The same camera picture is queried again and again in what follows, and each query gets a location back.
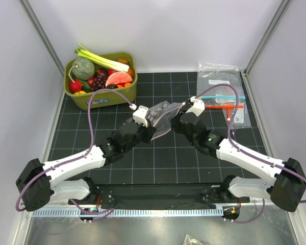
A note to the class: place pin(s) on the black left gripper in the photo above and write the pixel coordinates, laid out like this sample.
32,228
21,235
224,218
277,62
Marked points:
148,131

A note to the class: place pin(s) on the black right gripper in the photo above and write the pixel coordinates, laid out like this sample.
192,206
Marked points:
175,123

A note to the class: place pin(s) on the clear polka-dot pink zip bag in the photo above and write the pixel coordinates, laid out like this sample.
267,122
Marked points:
160,116

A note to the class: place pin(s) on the green celery stalk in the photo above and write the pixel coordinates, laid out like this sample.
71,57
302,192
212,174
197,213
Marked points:
107,63

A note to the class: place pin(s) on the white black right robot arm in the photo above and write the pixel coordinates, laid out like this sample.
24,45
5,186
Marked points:
281,182

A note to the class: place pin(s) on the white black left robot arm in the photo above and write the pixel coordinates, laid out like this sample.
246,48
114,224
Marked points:
40,182

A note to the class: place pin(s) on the clear bag blue zipper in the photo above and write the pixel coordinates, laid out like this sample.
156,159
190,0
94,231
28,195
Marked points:
213,87

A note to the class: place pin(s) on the clear bag orange zipper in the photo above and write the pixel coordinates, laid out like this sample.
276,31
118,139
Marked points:
237,119

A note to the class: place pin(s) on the crumpled clear plastic bag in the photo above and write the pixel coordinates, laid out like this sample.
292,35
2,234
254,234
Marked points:
190,240

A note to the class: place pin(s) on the black grid cutting mat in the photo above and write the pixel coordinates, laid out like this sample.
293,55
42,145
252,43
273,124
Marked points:
169,159

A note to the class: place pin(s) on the olive green plastic bin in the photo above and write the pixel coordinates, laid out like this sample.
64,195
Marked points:
104,98

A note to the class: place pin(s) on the toy watermelon slice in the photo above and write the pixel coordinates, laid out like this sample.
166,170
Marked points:
119,78

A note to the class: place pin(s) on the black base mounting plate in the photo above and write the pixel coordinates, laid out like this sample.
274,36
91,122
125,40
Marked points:
160,196

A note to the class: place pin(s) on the purple toy grapes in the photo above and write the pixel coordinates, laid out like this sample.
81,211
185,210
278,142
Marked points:
98,81

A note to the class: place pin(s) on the red toy apple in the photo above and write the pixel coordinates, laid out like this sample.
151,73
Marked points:
111,71

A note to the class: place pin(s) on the orange toy fruit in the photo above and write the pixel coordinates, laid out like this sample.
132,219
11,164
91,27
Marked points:
123,61

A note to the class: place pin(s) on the red toy strawberry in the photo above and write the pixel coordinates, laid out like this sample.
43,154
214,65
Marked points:
75,86

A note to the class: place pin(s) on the green toy melon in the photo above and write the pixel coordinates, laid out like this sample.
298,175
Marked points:
83,68

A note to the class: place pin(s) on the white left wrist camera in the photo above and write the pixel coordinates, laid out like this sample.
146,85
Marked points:
140,115

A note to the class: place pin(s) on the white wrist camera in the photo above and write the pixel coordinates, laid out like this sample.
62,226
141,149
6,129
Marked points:
140,115
197,106

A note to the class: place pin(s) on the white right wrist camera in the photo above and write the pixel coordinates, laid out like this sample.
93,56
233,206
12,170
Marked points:
197,106

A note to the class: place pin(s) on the aluminium slotted rail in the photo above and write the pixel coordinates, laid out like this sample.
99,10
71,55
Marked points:
75,212

